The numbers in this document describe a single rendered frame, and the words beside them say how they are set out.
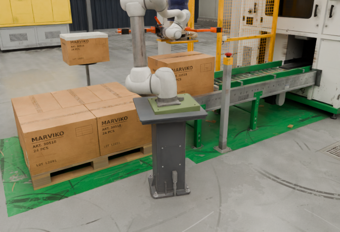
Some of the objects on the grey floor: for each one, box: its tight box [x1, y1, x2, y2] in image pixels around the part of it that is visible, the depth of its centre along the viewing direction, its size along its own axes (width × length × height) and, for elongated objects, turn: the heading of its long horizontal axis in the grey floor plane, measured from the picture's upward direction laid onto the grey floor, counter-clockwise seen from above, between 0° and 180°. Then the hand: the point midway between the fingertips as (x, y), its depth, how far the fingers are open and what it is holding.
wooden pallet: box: [18, 133, 152, 191], centre depth 322 cm, size 120×100×14 cm
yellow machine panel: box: [0, 0, 72, 53], centre depth 899 cm, size 222×91×248 cm, turn 124°
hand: (155, 29), depth 294 cm, fingers closed on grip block, 4 cm apart
